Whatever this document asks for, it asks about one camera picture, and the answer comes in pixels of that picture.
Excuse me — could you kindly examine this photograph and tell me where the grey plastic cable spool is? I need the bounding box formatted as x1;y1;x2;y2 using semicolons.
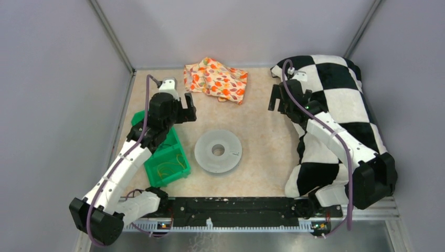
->
194;130;242;175

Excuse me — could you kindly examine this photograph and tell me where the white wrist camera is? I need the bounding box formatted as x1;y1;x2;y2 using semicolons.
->
158;77;180;101
287;68;308;82

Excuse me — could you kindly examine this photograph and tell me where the green plastic compartment bin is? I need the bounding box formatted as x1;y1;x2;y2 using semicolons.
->
144;128;191;187

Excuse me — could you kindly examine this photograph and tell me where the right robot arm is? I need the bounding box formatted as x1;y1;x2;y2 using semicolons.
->
268;79;398;216

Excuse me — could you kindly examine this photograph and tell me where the black white checkered pillow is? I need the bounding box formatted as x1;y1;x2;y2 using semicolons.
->
284;55;387;198

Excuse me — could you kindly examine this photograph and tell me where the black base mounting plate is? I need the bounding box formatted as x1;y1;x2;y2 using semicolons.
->
145;197;343;227

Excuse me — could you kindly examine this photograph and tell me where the aluminium frame rail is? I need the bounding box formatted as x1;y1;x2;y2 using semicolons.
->
118;196;400;233

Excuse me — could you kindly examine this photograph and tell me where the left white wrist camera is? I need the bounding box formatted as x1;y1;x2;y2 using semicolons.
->
158;77;180;101

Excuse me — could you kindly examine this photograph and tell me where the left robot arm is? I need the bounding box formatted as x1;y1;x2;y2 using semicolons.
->
69;91;197;247

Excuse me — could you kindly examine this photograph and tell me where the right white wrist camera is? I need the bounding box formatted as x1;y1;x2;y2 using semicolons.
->
287;68;308;82

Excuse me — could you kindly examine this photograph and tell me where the floral orange cloth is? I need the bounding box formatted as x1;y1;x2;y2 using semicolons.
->
183;57;248;104

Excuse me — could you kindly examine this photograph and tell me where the yellow thin cable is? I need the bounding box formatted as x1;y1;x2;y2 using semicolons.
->
155;154;188;180

